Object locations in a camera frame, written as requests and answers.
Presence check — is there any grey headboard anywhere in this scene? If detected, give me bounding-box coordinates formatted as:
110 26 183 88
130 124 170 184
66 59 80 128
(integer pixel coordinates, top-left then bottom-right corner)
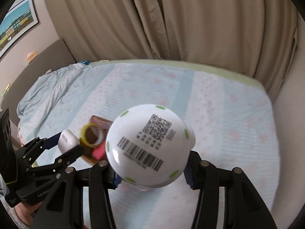
1 39 76 125

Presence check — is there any framed wall picture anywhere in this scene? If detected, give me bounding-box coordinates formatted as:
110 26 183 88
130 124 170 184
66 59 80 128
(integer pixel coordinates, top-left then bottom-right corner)
1 0 39 57

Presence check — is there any yellow tape roll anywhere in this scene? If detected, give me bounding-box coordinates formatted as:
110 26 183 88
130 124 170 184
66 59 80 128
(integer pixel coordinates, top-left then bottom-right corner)
80 123 104 148

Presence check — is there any white fluffy sleeve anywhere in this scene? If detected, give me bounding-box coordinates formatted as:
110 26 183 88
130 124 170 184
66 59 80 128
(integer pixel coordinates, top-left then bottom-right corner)
1 177 29 229

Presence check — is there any white earbuds case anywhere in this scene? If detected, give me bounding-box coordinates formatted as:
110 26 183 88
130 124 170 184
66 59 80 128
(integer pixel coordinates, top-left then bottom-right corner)
58 129 80 154

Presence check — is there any crumpled blue blanket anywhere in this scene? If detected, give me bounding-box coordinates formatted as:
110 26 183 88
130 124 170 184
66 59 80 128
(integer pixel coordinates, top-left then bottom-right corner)
17 63 89 141

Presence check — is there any blue checked bed sheet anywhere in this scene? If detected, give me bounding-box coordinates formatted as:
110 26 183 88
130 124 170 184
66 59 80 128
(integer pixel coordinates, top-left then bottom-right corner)
16 59 282 229

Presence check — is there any beige curtain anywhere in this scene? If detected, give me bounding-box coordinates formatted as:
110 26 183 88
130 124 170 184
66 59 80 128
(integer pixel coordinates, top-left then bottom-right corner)
45 0 297 99

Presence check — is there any red carton box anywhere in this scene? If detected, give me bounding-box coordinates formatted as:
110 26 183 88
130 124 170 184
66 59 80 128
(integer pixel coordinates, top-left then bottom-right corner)
91 141 106 160

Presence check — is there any person's left hand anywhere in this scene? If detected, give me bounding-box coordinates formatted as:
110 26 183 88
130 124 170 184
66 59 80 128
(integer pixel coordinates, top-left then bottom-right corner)
14 202 43 226

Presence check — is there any open cardboard box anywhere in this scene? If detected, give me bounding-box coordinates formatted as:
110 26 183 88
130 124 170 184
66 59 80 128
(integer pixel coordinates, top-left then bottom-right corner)
80 115 112 165

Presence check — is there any white barcode bottle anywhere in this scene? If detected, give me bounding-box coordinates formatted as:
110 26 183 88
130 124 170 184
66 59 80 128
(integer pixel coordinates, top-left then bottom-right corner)
105 104 196 189

